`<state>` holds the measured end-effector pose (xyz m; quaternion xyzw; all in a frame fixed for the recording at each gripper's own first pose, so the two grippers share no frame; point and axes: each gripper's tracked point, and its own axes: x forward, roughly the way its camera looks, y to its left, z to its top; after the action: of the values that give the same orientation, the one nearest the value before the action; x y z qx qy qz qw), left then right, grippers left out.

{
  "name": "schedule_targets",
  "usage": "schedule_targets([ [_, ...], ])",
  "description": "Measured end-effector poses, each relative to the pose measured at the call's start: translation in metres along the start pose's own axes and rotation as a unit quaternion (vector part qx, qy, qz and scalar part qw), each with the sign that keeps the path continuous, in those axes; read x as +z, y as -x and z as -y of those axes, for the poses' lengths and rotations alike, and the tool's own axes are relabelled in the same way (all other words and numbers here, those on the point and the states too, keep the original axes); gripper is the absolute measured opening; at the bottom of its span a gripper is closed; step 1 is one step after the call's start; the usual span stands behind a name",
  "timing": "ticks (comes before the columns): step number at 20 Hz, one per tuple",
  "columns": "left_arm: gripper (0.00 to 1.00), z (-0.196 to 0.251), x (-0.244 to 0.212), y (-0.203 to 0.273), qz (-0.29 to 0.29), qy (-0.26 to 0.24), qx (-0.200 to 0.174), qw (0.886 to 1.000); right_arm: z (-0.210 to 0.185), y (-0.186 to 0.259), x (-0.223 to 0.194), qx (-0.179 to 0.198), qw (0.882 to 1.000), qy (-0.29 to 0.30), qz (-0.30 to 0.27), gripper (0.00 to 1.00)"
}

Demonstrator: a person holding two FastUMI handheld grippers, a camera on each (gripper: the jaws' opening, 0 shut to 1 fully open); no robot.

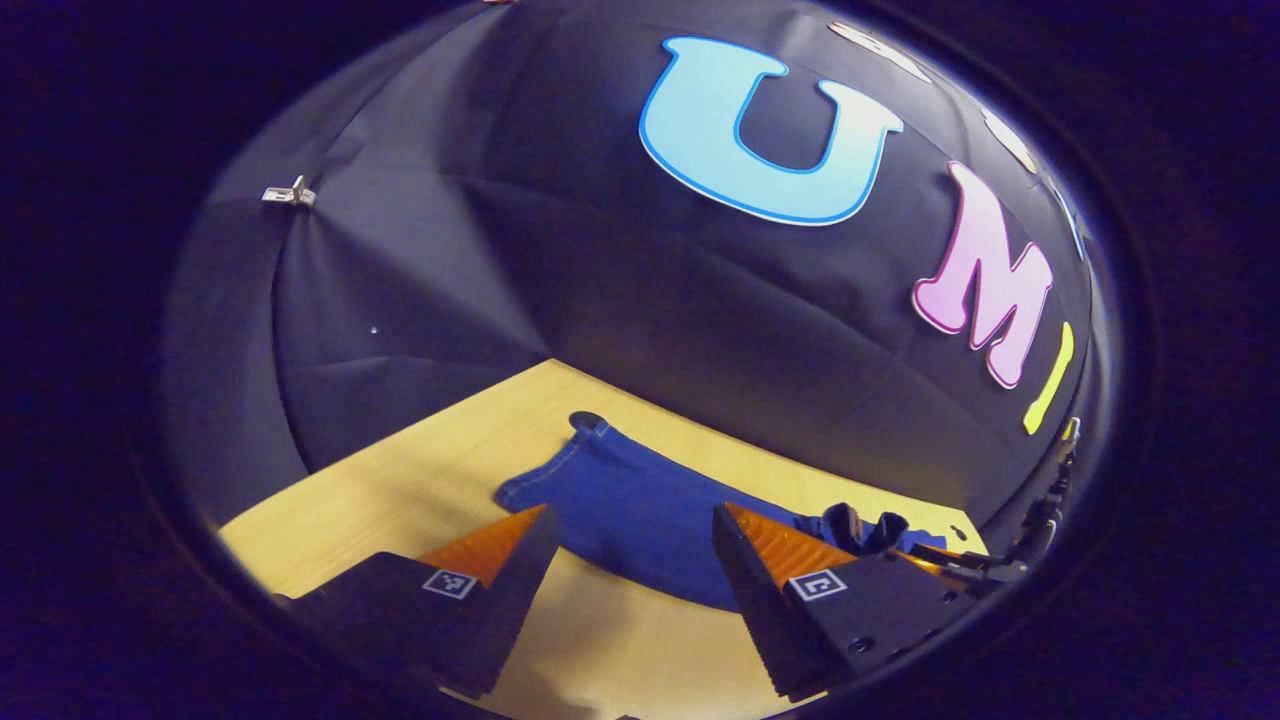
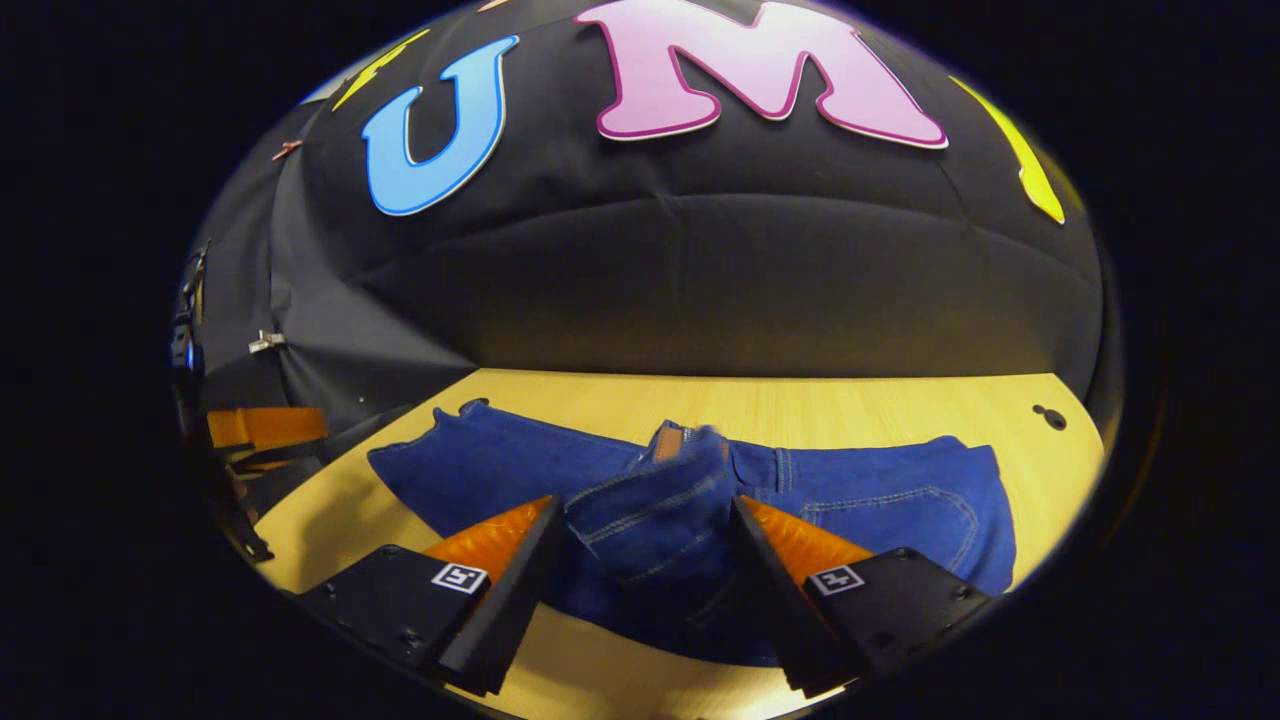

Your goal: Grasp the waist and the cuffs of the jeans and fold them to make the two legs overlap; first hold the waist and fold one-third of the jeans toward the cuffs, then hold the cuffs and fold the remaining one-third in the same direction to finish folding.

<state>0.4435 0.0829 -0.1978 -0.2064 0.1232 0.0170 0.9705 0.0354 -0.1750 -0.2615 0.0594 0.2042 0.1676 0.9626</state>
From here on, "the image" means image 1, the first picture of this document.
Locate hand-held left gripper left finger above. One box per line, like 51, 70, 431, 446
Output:
268, 503, 563, 701

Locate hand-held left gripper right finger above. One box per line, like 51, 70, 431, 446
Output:
711, 501, 988, 704

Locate blue jeans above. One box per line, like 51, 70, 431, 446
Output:
494, 411, 977, 614

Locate black backdrop cloth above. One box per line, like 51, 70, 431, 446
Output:
160, 0, 1113, 533

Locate white cloth clip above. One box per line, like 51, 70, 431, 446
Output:
261, 175, 318, 210

